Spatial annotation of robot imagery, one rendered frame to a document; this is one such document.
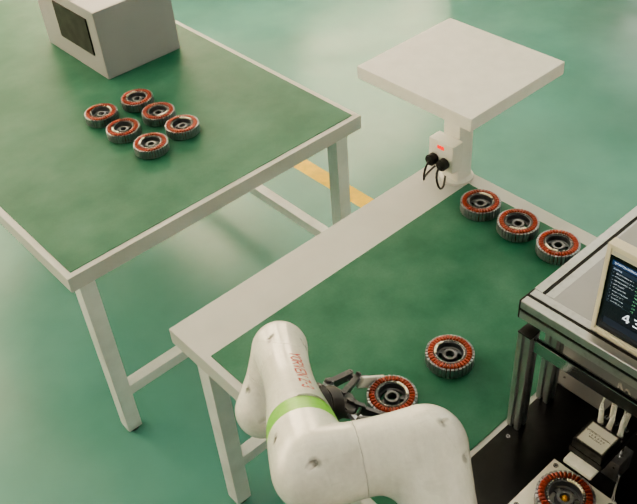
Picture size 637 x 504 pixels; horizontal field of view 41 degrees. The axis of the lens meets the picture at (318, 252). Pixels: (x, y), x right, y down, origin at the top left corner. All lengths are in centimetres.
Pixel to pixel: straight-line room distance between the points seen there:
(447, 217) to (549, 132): 181
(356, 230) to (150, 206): 62
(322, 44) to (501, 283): 293
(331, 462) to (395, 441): 9
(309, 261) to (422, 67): 58
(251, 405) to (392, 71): 93
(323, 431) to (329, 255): 111
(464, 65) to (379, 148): 187
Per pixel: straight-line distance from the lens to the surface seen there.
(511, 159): 393
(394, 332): 206
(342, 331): 206
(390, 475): 121
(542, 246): 226
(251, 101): 295
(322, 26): 510
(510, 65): 216
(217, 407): 230
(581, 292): 167
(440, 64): 216
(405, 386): 190
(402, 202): 244
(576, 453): 171
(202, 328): 212
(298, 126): 279
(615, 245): 146
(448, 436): 121
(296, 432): 122
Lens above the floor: 225
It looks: 41 degrees down
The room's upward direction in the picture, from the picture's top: 5 degrees counter-clockwise
